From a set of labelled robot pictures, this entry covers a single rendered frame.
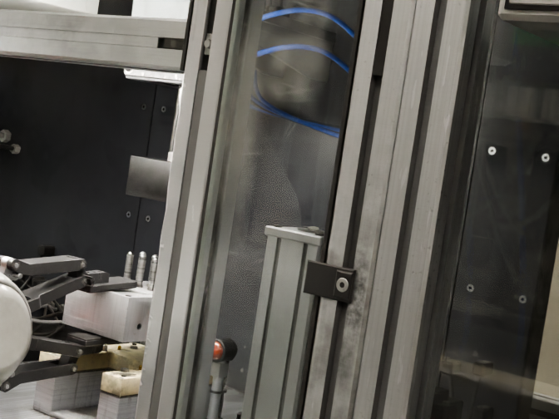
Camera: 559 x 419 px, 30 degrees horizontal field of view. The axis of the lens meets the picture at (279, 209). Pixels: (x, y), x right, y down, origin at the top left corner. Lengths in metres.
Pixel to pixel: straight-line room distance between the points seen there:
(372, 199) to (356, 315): 0.09
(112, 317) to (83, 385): 0.12
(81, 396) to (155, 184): 0.25
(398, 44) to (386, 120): 0.06
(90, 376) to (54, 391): 0.05
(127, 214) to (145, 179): 0.37
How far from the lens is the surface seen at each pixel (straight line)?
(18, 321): 0.78
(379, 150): 0.79
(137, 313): 1.12
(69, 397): 1.20
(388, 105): 0.79
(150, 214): 1.52
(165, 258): 0.91
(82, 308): 1.16
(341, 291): 0.80
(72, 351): 1.12
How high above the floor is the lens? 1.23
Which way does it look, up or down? 3 degrees down
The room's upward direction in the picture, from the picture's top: 8 degrees clockwise
